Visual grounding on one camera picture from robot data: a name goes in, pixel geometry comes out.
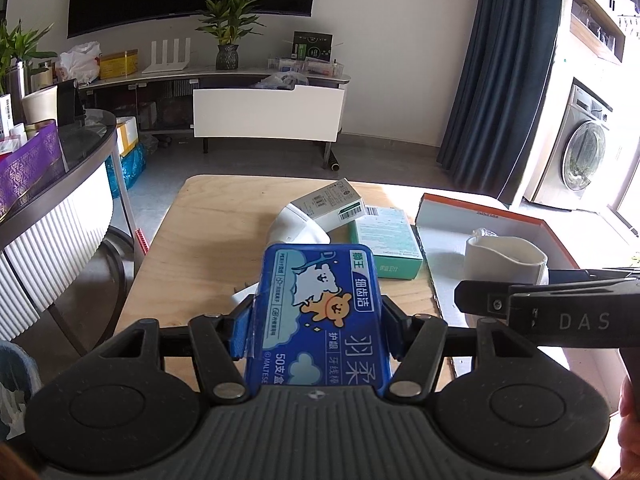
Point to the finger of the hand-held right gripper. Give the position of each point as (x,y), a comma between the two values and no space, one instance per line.
(595,275)
(482,300)

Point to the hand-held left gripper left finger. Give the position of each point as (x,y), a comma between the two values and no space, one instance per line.
(244,325)

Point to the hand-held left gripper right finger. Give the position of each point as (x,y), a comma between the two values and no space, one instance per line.
(396,327)

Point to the orange white cardboard box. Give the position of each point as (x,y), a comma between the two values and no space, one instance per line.
(445,255)

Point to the blue dental floss box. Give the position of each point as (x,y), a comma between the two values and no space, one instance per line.
(320,320)

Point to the white grey handheld device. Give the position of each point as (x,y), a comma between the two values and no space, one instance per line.
(295,225)

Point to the person's right hand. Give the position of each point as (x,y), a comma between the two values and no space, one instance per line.
(631,425)

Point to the white box with green leaf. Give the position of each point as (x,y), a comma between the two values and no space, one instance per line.
(245,296)

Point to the white plastic cup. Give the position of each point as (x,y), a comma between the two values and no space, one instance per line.
(505,262)

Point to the clear plastic wrap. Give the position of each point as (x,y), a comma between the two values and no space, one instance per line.
(482,233)

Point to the teal box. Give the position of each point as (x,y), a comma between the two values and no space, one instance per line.
(385,240)

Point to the silver washing machine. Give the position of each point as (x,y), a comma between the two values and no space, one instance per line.
(575,150)

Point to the white barcode box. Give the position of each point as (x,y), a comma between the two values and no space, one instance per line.
(327,202)

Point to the black roll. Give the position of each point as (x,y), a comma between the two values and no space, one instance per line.
(332,157)

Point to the blue plastic bag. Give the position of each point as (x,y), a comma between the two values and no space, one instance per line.
(127,167)

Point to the white ribbed round counter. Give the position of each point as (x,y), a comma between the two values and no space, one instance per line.
(55,240)

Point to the white television cabinet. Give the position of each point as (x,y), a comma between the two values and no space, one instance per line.
(265,112)

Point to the white yellow carton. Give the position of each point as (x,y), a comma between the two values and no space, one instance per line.
(127,132)

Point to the dark blue curtain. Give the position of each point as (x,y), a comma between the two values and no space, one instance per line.
(500,60)

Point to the mesh trash bin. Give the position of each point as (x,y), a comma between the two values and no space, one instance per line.
(15,385)

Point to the grey crumpled bag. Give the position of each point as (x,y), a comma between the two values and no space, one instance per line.
(280,81)

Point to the purple patterned box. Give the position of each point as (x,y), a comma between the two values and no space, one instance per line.
(30,165)

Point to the clear acrylic organizer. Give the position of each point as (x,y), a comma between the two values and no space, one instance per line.
(310,66)

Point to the potted bamboo plant dark vase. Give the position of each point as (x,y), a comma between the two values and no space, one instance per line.
(227,55)

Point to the white router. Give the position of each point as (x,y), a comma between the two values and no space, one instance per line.
(167,57)

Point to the black stand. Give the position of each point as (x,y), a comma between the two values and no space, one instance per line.
(70,102)

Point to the dark box with green print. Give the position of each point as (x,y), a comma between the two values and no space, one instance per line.
(312,45)

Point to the yellow box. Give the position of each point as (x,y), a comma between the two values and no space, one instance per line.
(119,64)

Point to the white pot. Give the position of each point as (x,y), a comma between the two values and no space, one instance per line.
(40,105)

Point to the white plastic bag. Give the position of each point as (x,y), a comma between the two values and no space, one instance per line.
(80,62)

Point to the silver metal canister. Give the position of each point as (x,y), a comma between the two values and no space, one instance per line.
(17,82)

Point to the green leafy plant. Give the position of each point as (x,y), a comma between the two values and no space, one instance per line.
(20,45)

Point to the wooden wall shelf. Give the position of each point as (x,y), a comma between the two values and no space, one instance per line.
(597,20)

